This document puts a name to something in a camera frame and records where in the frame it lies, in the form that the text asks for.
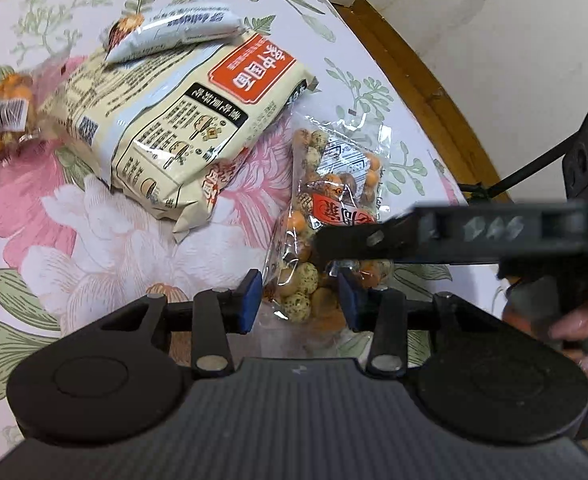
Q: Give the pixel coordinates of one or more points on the small coated peanut bag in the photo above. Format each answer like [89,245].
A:
[337,180]

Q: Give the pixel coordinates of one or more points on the person right hand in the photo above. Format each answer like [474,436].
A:
[569,329]

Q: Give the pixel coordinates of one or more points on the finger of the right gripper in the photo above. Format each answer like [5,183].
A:
[479,233]

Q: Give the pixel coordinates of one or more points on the white snack bar top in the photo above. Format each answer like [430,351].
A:
[180,24]

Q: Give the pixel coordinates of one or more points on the beige noodle packet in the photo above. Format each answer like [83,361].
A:
[171,130]

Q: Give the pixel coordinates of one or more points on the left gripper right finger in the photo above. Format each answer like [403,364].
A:
[382,312]

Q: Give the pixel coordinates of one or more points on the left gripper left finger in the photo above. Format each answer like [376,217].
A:
[217,313]

